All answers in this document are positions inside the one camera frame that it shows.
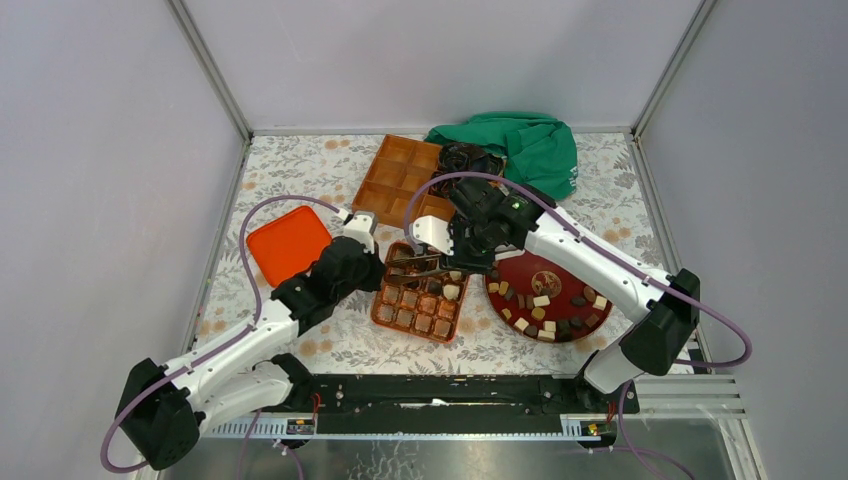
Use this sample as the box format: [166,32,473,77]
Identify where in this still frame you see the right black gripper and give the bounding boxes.
[437,217,496,277]

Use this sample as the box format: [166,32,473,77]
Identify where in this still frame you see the orange box lid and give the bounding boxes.
[247,206,332,287]

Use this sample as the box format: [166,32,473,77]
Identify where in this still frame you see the metal serving tongs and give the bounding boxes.
[386,254,450,280]

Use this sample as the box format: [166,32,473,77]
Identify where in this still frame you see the orange chocolate box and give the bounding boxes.
[370,241,468,343]

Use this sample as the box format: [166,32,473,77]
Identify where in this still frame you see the red round plate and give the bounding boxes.
[483,253,612,343]

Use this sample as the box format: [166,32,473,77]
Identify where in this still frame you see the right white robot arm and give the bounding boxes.
[448,177,700,412]

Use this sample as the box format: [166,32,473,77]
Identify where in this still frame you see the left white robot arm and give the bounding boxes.
[101,234,385,473]

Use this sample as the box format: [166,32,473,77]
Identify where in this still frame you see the dark rolled fabric back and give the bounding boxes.
[437,142,505,176]

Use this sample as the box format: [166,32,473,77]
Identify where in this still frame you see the green cloth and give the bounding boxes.
[425,111,578,201]

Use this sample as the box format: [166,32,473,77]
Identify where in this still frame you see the wooden compartment organizer tray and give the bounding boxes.
[352,135,455,228]

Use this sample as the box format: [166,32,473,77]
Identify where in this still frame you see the floral table mat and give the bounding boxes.
[195,132,662,374]

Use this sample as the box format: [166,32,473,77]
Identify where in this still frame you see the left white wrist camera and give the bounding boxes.
[342,211,378,254]

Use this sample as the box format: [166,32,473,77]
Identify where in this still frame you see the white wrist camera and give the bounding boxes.
[409,215,454,256]
[342,211,378,254]

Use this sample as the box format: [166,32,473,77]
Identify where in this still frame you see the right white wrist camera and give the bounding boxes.
[409,215,454,256]

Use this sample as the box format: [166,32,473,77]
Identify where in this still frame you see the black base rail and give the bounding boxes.
[266,374,640,436]

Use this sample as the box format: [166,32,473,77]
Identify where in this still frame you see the aluminium frame rail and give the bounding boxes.
[194,375,745,450]

